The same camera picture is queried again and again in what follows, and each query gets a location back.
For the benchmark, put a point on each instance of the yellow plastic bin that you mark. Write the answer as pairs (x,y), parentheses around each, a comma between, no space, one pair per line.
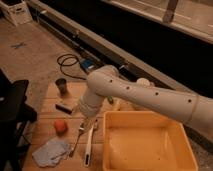
(145,141)

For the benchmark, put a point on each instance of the light blue towel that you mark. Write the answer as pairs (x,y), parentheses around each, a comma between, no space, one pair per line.
(50,154)

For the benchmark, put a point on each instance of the black equipment stand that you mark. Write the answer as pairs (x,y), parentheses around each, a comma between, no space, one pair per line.
(14,114)

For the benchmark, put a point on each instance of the metal cup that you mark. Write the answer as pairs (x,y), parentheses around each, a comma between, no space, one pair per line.
(61,84)

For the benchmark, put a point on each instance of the black rectangular block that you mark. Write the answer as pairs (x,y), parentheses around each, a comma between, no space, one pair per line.
(63,108)

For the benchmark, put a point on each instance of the orange round fruit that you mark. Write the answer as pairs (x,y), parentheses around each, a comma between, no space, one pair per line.
(60,126)

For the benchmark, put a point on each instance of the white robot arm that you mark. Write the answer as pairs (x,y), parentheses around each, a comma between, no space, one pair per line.
(192,110)

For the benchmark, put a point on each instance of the metal spoon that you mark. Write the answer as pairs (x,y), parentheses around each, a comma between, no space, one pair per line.
(81,131)

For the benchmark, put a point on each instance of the blue power box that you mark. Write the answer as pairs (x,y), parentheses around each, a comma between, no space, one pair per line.
(88,65)

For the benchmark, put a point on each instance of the green chili pepper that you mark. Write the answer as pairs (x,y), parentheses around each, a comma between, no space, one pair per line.
(110,100)

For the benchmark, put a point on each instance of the white cardboard box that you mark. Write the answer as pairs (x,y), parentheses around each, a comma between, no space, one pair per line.
(17,14)

